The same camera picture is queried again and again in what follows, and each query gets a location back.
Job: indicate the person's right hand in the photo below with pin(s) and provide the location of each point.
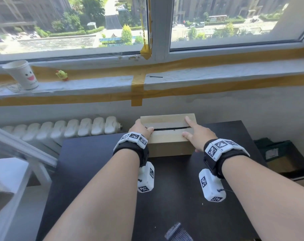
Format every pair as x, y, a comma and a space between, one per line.
202, 138

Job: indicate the person's left hand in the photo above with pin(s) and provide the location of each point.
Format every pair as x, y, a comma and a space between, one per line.
139, 129

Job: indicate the person's right thumb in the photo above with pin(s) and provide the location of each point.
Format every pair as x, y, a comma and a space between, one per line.
187, 136

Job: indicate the person's left thumb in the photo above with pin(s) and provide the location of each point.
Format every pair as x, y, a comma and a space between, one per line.
149, 131

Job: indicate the wooden box with slot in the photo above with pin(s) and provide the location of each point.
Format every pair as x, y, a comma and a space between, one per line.
167, 144

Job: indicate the person's left forearm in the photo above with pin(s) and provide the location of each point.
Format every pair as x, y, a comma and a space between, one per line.
101, 198

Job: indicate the person's right forearm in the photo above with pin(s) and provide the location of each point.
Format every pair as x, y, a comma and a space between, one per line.
264, 198

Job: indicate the left wrist tracker with markers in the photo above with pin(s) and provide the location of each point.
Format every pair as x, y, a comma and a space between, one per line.
133, 144

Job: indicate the wrist tracker with markers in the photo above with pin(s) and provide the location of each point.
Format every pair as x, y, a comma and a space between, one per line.
219, 150
133, 144

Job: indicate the right wrist tracker with markers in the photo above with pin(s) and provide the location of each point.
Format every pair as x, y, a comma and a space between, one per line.
219, 150

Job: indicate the short upright yellow tape strip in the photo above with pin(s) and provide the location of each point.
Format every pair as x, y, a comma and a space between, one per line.
137, 90

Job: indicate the long yellow tape strip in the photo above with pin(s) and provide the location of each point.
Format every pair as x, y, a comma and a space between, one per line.
217, 63
217, 89

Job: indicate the hanging yellow tape piece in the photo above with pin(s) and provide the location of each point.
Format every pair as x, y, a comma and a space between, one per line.
145, 51

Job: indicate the white radiator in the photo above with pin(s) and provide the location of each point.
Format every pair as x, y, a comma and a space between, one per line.
66, 127

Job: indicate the green box with label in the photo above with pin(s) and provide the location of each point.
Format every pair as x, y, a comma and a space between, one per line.
277, 151

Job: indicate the black ribbed object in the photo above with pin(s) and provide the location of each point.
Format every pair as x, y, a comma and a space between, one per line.
178, 233

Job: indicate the small yellow duck toy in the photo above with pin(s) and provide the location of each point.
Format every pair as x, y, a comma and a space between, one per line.
62, 75

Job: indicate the white paper cup smiley face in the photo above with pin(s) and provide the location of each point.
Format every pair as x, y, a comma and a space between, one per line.
22, 74

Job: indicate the clear plastic wrapper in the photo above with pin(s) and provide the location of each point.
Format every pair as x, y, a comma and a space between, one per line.
13, 87

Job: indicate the white side table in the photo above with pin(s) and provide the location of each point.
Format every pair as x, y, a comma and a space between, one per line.
8, 178

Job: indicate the white window frame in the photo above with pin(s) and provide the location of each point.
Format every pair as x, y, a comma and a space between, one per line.
160, 27

